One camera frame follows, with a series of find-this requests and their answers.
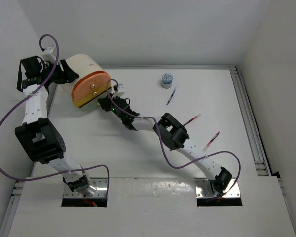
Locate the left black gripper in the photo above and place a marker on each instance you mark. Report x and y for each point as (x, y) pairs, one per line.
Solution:
(66, 76)

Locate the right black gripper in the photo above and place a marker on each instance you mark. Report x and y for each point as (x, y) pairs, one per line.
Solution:
(106, 102)

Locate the cream drawer cabinet shell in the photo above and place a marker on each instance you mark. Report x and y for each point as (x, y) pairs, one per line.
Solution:
(83, 65)

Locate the yellow drawer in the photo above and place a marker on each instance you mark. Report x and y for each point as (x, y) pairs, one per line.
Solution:
(93, 97)

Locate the blue white round jar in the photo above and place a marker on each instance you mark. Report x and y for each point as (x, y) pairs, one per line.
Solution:
(166, 80)

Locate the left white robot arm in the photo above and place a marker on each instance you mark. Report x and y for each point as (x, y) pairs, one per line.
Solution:
(37, 135)

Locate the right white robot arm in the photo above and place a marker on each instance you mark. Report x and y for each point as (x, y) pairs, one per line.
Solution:
(173, 135)

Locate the blue pen near jar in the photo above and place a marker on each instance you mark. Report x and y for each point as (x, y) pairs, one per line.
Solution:
(171, 96)

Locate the red pen under gripper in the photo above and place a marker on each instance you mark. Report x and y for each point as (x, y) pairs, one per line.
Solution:
(192, 119)

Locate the red pen right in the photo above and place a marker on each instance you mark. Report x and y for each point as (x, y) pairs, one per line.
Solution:
(211, 141)

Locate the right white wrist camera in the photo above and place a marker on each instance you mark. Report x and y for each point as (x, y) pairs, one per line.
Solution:
(119, 90)

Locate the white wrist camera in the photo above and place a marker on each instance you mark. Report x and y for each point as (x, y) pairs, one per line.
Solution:
(49, 54)
(119, 90)

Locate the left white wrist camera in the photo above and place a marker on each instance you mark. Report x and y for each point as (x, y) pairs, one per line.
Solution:
(49, 54)

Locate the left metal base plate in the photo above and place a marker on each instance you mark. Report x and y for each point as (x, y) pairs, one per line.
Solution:
(96, 195)

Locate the metal base plate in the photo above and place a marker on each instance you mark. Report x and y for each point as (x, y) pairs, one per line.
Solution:
(206, 196)
(96, 195)

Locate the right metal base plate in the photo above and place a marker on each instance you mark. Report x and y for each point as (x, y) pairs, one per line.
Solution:
(206, 196)

